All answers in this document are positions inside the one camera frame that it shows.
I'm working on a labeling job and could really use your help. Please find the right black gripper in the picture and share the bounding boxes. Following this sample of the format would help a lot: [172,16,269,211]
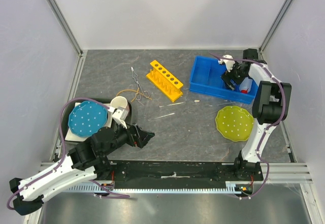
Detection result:
[220,60,247,91]

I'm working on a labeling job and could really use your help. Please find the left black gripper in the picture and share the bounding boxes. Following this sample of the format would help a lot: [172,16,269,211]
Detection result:
[102,119,155,157]

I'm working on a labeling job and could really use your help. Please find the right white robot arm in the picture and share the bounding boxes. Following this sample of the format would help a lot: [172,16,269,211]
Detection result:
[218,49,291,180]

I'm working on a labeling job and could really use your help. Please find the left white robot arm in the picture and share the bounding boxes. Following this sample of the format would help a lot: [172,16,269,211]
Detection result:
[7,124,155,216]

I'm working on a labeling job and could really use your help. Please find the plastic wash bottle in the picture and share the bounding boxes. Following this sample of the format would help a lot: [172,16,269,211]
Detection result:
[239,77,253,94]

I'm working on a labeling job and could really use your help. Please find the blue plastic bin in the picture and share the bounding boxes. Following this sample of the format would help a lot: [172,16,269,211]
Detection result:
[189,56,258,104]

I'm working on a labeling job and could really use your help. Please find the green dotted plate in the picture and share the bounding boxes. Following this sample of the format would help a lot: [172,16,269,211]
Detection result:
[215,106,254,142]

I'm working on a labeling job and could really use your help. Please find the white cup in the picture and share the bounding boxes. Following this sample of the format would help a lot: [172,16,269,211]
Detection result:
[110,96,129,113]

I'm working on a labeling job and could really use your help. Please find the metal crucible tongs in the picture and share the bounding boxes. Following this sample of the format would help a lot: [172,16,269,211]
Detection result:
[131,67,150,101]

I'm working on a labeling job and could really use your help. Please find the yellow test tube rack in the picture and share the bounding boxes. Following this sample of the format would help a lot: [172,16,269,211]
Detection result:
[146,60,183,102]

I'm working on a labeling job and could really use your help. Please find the blue dotted plate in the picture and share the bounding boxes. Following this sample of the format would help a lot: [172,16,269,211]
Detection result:
[68,101,109,137]

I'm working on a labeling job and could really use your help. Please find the dark green tray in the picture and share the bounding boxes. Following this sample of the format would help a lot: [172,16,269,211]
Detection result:
[59,97,134,144]

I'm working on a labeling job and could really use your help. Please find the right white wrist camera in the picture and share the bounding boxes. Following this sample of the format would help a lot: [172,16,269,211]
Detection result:
[218,55,236,72]

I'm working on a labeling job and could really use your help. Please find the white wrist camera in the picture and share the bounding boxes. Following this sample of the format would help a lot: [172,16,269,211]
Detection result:
[112,107,129,129]
[218,55,236,72]

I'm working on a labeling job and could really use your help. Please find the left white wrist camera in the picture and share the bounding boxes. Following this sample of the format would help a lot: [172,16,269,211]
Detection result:
[112,107,129,129]

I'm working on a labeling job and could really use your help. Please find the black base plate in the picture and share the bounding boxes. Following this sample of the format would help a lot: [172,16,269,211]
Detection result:
[97,159,264,189]

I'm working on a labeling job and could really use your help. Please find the slotted cable duct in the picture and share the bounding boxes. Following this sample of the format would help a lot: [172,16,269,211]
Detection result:
[62,182,251,194]

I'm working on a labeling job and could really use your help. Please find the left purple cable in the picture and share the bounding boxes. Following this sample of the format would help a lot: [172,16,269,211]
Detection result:
[5,97,131,210]

